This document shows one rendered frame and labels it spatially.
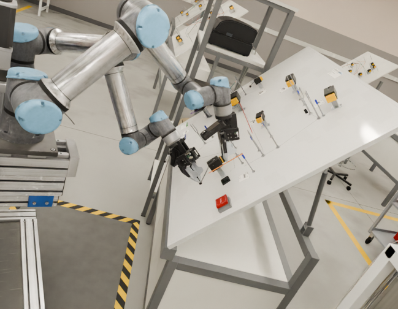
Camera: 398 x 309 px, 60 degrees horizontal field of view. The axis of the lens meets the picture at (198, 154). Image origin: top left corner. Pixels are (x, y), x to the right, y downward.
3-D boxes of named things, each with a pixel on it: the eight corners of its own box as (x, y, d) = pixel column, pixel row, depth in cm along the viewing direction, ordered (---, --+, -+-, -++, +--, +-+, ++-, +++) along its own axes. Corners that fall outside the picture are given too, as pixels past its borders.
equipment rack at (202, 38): (139, 216, 283) (222, -22, 202) (146, 176, 336) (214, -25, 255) (197, 231, 293) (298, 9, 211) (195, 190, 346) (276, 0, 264)
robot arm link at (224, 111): (215, 108, 140) (211, 103, 147) (216, 119, 141) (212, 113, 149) (233, 105, 140) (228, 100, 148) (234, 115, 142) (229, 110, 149)
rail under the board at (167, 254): (159, 258, 141) (164, 247, 138) (170, 135, 245) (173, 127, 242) (172, 261, 142) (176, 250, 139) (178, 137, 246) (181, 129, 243)
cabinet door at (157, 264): (142, 312, 163) (167, 253, 146) (152, 233, 211) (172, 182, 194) (148, 313, 163) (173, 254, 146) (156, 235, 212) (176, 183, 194)
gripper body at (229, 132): (240, 141, 147) (237, 114, 142) (220, 144, 146) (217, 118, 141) (235, 135, 154) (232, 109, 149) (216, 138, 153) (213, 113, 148)
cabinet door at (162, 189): (153, 233, 211) (173, 182, 194) (159, 184, 260) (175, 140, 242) (156, 234, 212) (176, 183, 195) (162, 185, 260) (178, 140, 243)
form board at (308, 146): (176, 129, 243) (175, 127, 242) (309, 48, 219) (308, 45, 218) (169, 249, 139) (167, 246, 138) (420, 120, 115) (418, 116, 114)
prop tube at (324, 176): (305, 232, 156) (322, 173, 142) (303, 227, 158) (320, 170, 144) (311, 232, 156) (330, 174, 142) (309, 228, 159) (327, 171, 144)
